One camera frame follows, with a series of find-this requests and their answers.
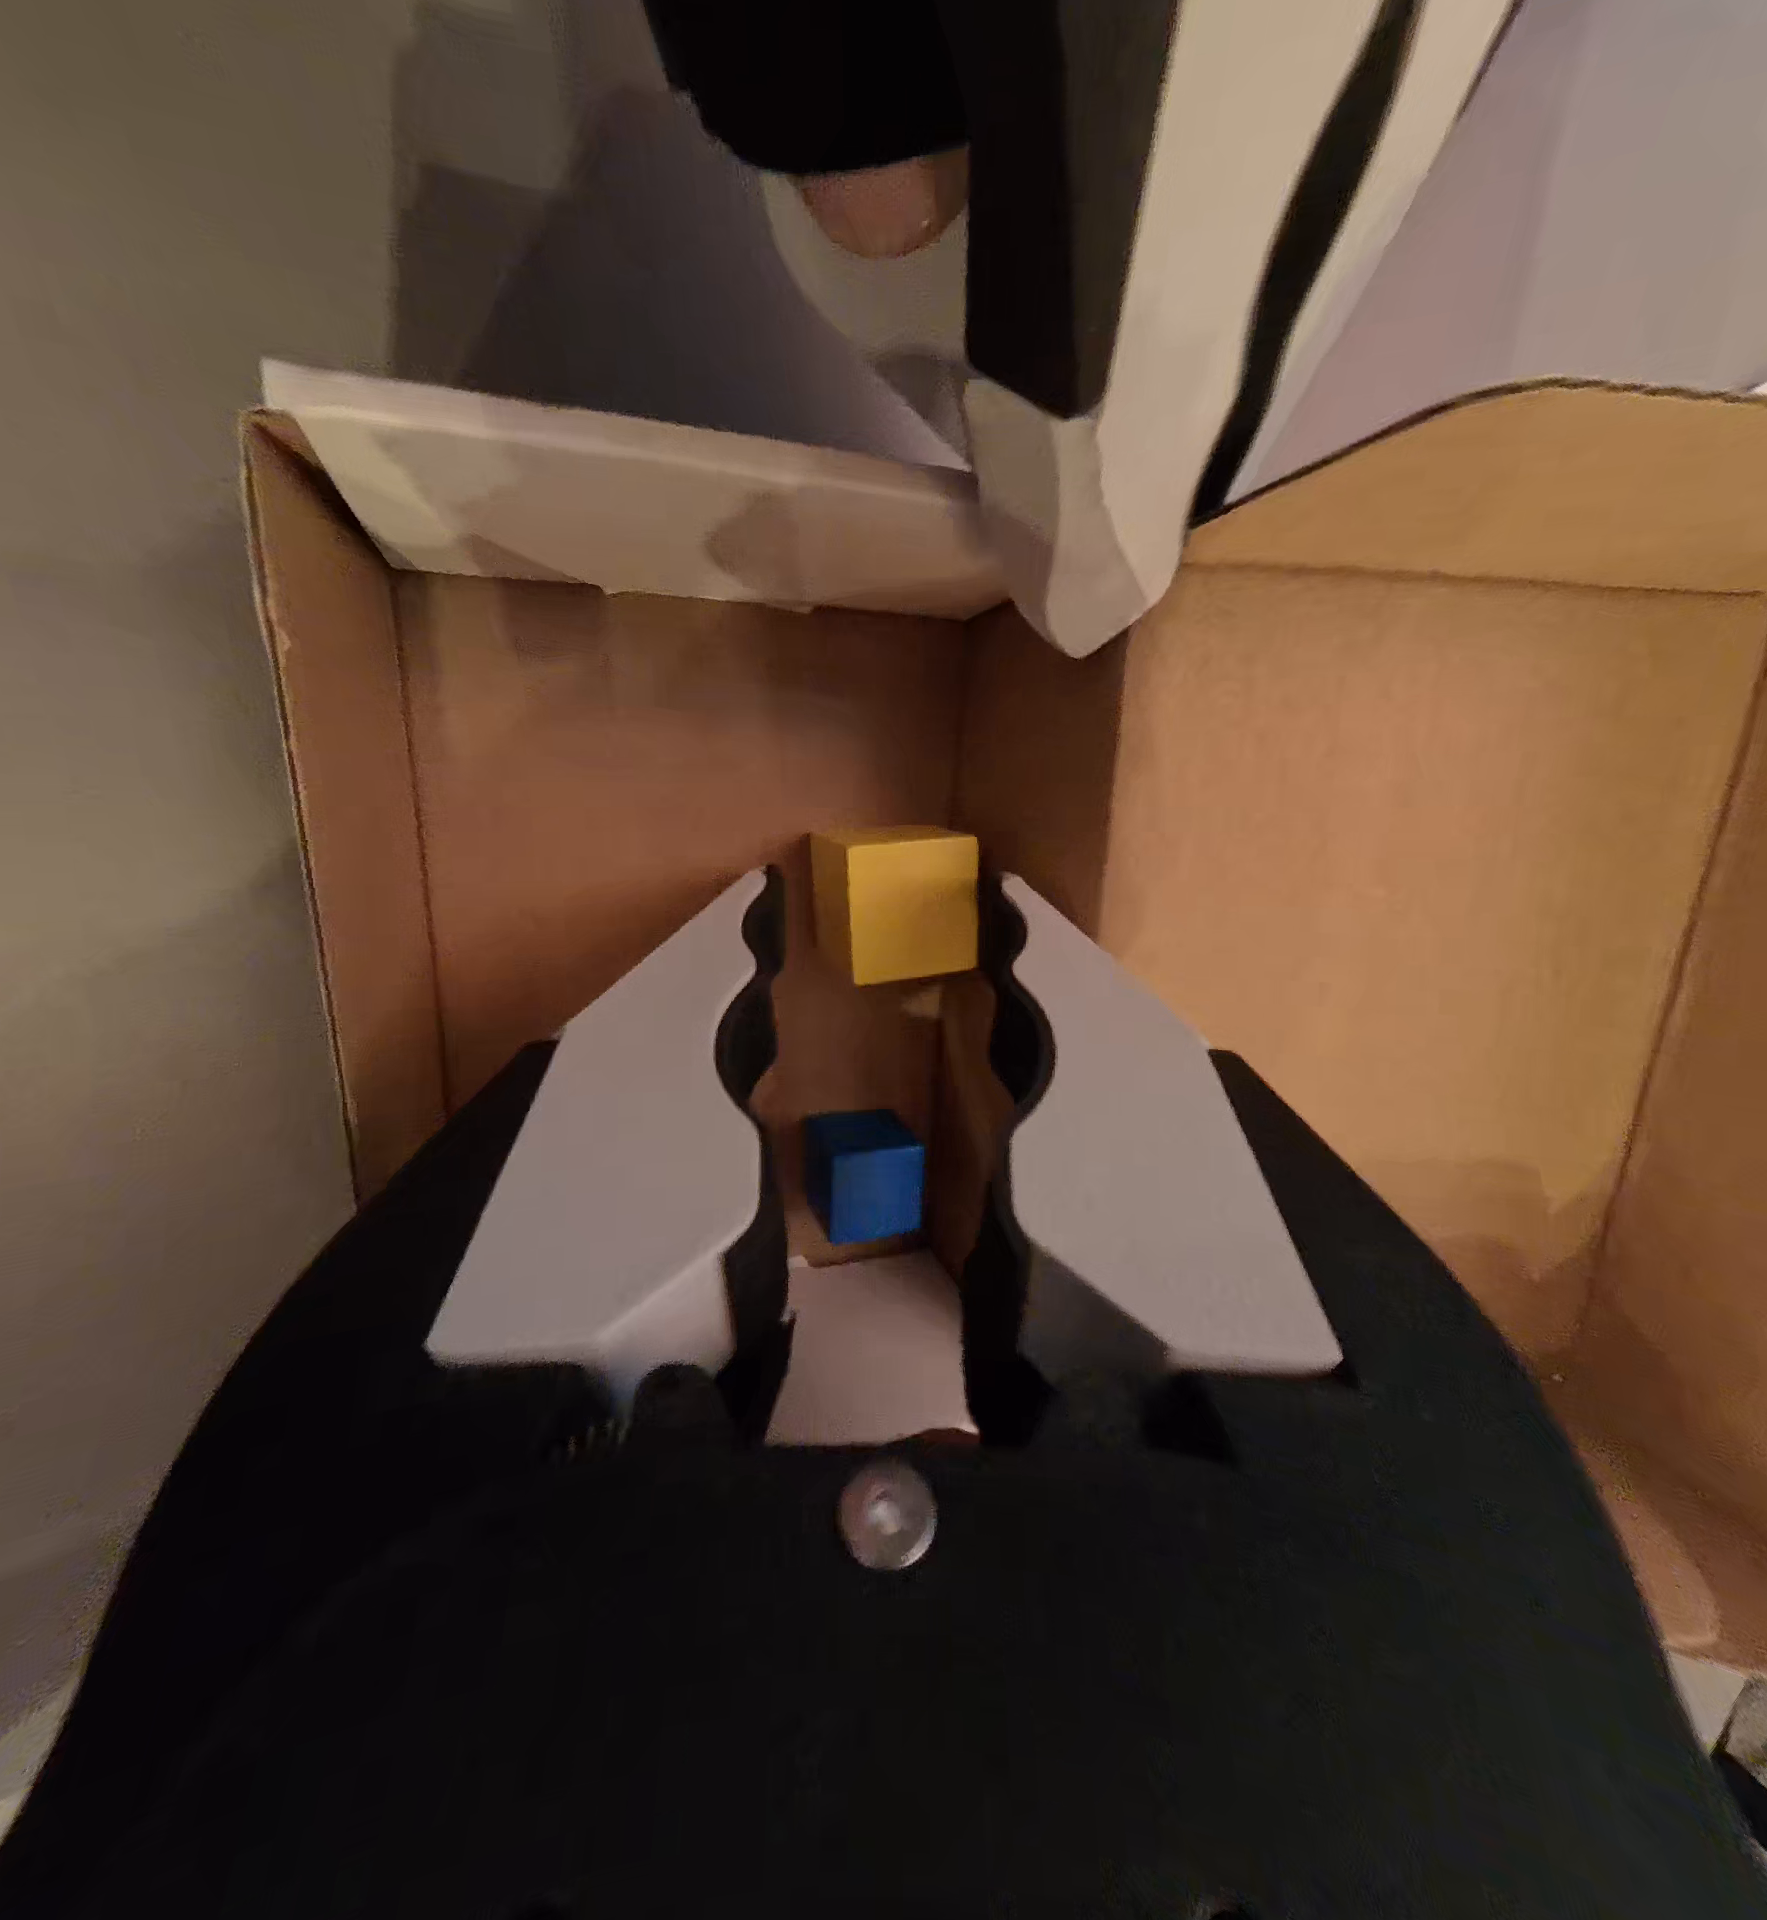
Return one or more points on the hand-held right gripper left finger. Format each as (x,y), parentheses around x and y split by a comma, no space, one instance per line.
(599,1216)

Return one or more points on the person's left hand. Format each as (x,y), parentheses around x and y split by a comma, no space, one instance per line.
(890,211)

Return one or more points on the white cardboard box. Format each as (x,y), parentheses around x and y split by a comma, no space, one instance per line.
(1424,901)

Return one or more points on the yellow wooden cube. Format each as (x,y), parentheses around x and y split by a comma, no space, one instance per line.
(897,908)

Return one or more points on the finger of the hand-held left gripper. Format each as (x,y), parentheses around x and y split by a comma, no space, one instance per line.
(1121,495)
(1424,120)

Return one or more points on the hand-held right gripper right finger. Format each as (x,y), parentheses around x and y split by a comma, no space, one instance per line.
(1168,1216)

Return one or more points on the small blue wooden cube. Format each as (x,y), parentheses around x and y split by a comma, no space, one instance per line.
(862,1178)

